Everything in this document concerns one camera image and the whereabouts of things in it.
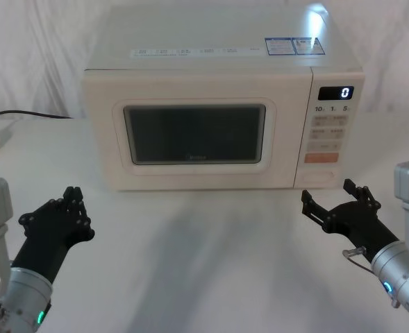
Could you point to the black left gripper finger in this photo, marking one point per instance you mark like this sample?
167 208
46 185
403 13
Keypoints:
82 218
55 204

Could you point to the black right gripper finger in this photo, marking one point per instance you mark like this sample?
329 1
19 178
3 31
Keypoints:
362 196
317 209

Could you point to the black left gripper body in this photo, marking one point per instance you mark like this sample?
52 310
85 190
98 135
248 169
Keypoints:
44 243

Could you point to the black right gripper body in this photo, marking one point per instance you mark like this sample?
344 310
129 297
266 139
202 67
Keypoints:
360 225

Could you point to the oven control panel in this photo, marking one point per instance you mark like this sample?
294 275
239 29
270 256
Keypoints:
325 138

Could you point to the white table cloth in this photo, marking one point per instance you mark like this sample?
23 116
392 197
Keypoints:
190 260

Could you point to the wrinkled white backdrop cloth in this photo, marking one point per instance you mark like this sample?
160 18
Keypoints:
34 52

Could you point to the cream microwave oven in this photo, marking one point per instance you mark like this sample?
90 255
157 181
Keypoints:
197 83

